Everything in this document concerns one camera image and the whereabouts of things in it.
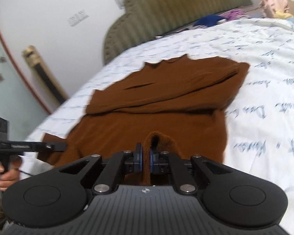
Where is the white script-printed quilt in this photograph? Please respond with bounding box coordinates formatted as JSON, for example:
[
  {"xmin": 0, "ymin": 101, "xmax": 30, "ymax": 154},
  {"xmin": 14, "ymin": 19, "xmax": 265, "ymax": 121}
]
[{"xmin": 19, "ymin": 17, "xmax": 294, "ymax": 235}]

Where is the person's left hand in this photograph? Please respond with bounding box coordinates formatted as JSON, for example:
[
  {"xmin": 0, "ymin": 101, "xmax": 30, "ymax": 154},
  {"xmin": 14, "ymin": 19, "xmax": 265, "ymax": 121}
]
[{"xmin": 0, "ymin": 156, "xmax": 23, "ymax": 192}]

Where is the dark blue cloth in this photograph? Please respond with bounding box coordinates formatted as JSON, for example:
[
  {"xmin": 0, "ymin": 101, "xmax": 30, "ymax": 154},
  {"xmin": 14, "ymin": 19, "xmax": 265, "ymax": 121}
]
[{"xmin": 193, "ymin": 15, "xmax": 226, "ymax": 27}]

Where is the pink clothes pile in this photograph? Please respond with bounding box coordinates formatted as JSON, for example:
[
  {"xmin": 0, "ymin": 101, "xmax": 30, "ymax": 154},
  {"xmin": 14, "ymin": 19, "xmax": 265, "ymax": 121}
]
[{"xmin": 259, "ymin": 0, "xmax": 291, "ymax": 18}]

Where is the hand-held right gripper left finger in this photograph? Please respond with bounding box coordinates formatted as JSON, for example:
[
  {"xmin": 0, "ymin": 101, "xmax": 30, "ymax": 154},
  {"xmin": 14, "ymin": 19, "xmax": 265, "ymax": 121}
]
[{"xmin": 54, "ymin": 142, "xmax": 144, "ymax": 194}]

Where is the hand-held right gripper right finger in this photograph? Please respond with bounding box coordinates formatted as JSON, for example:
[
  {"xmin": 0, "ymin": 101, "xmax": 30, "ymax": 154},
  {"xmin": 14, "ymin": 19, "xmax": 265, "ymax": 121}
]
[{"xmin": 149, "ymin": 146, "xmax": 238, "ymax": 195}]

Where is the purple cloth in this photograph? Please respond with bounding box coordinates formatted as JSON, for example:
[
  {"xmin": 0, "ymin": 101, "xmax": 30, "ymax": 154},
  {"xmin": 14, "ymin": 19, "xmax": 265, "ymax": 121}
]
[{"xmin": 220, "ymin": 8, "xmax": 251, "ymax": 21}]

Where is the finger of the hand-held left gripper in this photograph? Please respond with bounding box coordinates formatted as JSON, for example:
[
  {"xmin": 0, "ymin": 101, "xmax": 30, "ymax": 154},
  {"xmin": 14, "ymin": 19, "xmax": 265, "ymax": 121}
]
[{"xmin": 8, "ymin": 141, "xmax": 67, "ymax": 153}]

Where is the wooden framed board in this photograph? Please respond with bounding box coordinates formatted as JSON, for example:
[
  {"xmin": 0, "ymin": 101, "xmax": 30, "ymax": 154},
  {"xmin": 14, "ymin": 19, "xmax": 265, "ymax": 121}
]
[{"xmin": 22, "ymin": 45, "xmax": 69, "ymax": 104}]

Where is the brown knit sweater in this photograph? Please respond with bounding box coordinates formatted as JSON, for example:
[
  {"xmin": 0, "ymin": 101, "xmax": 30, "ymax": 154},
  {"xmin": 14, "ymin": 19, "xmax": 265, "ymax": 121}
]
[{"xmin": 38, "ymin": 54, "xmax": 251, "ymax": 187}]

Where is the olive padded headboard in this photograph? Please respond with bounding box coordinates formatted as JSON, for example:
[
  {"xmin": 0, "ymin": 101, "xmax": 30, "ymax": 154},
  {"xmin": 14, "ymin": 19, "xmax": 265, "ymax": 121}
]
[{"xmin": 103, "ymin": 0, "xmax": 253, "ymax": 65}]

